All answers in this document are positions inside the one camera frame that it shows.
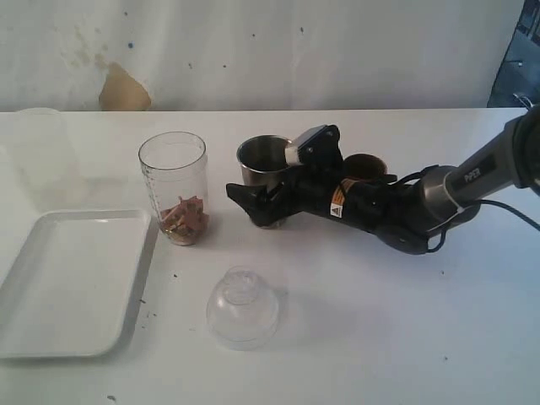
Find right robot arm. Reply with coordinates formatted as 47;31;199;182
226;106;539;255

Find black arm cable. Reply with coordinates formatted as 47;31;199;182
391;164;540;254

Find brown wooden cup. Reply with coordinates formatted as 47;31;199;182
343;154;387;181

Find white rectangular tray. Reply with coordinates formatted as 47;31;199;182
1;209;157;360

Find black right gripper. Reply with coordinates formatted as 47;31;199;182
226;124;347;228

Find translucent plastic cup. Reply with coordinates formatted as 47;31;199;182
7;108;84;204

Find clear plastic shaker cup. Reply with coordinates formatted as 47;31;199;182
138;131;209;228

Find brown wooden blocks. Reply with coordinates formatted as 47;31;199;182
160;196;209;246

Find clear domed shaker lid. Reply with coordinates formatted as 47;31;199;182
206;266;280;351

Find stainless steel cup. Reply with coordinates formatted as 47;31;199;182
236;134;292;207

